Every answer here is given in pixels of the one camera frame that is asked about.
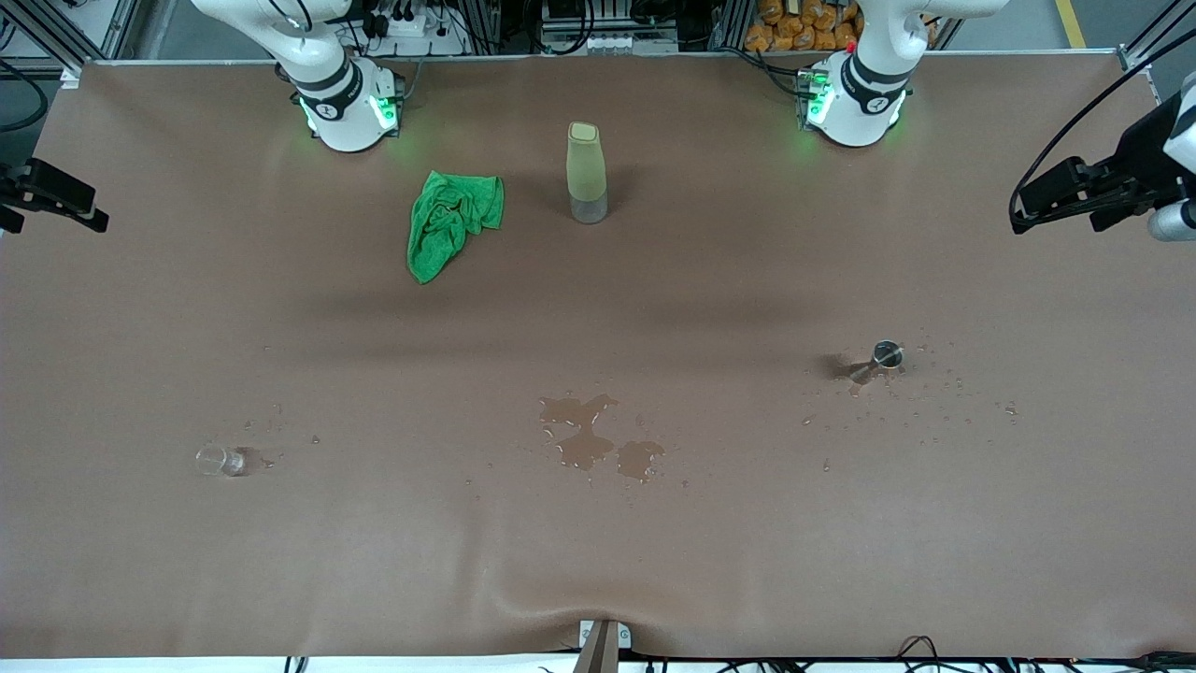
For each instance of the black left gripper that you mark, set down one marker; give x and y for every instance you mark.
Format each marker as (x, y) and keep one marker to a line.
(1141, 148)

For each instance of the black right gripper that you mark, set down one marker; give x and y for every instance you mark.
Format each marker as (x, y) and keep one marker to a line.
(45, 192)

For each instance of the small metal shaker cup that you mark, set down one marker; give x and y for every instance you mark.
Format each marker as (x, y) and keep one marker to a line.
(888, 353)

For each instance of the clear glass measuring cup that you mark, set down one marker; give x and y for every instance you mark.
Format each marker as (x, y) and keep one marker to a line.
(222, 461)

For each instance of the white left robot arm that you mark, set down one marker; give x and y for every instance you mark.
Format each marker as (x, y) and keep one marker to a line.
(855, 117)

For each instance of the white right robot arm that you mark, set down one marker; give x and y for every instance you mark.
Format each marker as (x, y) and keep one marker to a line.
(346, 112)

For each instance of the small brown liquid puddle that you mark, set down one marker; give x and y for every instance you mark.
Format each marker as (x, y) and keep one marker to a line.
(858, 385)

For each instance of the orange snack bags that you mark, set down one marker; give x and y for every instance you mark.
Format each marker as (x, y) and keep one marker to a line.
(794, 28)

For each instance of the green cloth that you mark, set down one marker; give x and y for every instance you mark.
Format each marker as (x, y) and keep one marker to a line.
(448, 220)

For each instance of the white power strip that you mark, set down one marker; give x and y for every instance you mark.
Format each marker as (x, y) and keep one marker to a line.
(411, 28)

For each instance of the olive green bottle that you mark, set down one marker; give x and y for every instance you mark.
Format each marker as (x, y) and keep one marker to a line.
(587, 173)

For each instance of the grey electronics rack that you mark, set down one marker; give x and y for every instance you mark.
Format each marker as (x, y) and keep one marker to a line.
(607, 42)

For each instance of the large brown liquid puddle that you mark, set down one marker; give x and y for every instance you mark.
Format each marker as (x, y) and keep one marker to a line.
(584, 449)

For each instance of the brown table mat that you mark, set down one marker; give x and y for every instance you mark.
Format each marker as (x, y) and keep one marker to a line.
(598, 542)

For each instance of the aluminium frame post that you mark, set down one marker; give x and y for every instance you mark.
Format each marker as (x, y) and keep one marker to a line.
(93, 37)
(1135, 58)

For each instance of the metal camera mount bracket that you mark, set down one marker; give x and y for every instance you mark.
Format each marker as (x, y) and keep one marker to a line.
(603, 650)

